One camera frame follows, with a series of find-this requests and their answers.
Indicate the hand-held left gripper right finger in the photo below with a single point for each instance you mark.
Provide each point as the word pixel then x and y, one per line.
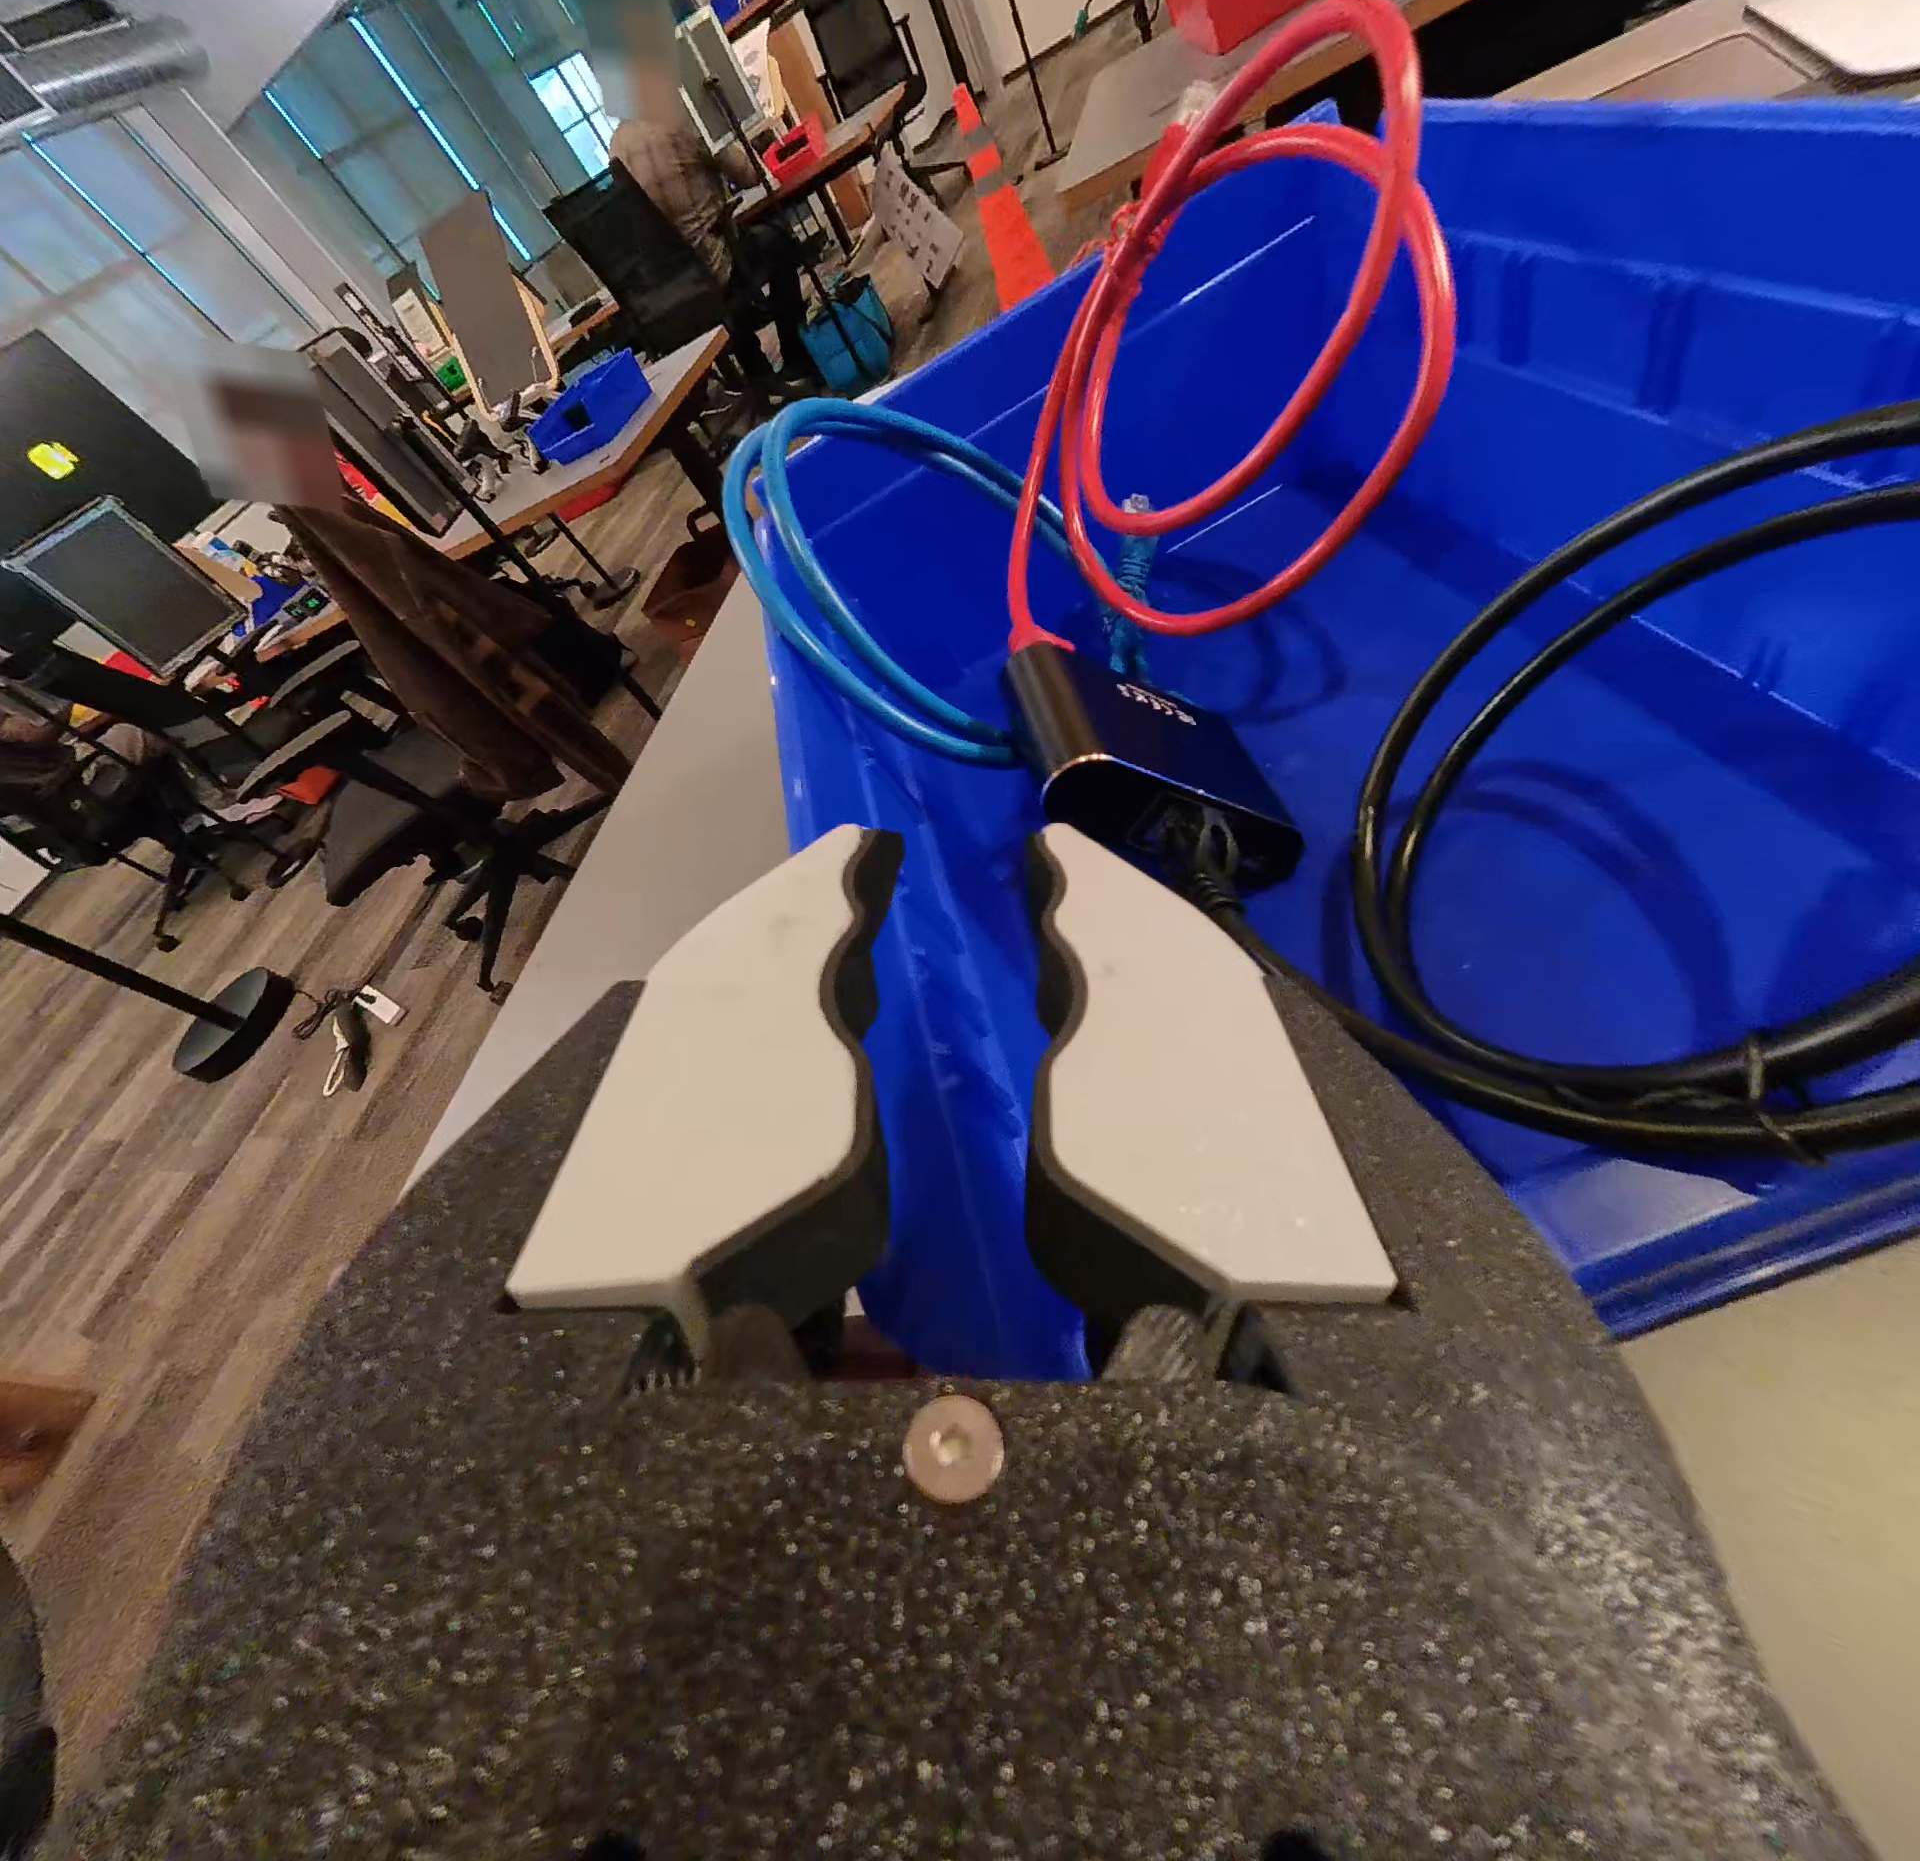
pixel 1187 1111

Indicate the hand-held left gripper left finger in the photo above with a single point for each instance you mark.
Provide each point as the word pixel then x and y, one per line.
pixel 707 1097

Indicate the black ethernet adapter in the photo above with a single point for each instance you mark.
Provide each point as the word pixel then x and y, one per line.
pixel 1156 783

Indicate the large blue plastic bin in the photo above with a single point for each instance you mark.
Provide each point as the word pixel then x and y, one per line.
pixel 1652 393

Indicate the black round-base stand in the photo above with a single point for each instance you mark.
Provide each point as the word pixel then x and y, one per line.
pixel 234 1022

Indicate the grey-top office desk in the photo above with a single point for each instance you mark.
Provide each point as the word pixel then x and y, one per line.
pixel 601 474

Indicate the small blue plastic bin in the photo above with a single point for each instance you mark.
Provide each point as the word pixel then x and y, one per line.
pixel 593 414

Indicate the teal bag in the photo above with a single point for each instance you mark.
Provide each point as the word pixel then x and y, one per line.
pixel 849 340

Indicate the tilted computer monitor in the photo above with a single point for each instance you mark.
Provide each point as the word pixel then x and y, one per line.
pixel 121 579

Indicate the grey monitor back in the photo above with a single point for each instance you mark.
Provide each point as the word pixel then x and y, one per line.
pixel 482 302

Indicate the black mesh office chair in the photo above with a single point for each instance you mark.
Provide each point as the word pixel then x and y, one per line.
pixel 631 264

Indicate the orange traffic cone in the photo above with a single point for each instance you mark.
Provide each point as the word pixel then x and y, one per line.
pixel 1014 242

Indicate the white sign board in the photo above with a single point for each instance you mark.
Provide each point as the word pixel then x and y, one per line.
pixel 924 227

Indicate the small red bin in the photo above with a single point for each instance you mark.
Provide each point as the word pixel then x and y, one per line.
pixel 796 152

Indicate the long wooden workbench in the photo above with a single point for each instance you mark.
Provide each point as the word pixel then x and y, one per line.
pixel 1119 120

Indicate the white flat pad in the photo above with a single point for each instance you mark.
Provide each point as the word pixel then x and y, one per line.
pixel 1846 16

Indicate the large black wall screen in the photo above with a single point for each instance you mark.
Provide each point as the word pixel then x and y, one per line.
pixel 91 406

